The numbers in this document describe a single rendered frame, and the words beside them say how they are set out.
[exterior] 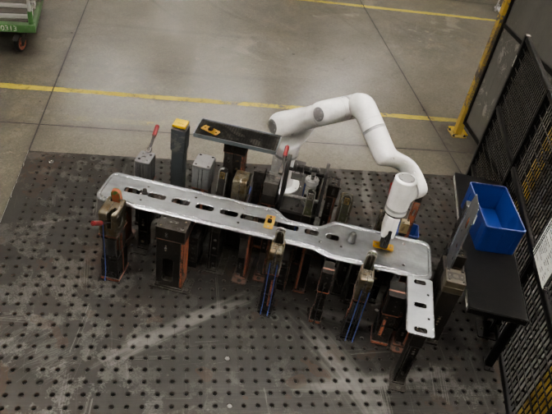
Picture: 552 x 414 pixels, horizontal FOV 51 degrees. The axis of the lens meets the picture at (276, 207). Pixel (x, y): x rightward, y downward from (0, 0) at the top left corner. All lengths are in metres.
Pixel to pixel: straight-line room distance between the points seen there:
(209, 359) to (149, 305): 0.35
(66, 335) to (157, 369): 0.37
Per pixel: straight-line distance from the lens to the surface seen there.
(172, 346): 2.30
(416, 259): 2.41
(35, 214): 2.87
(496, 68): 5.08
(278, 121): 2.66
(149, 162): 2.54
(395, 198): 2.20
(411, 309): 2.20
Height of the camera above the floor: 2.53
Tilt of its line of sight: 38 degrees down
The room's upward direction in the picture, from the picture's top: 10 degrees clockwise
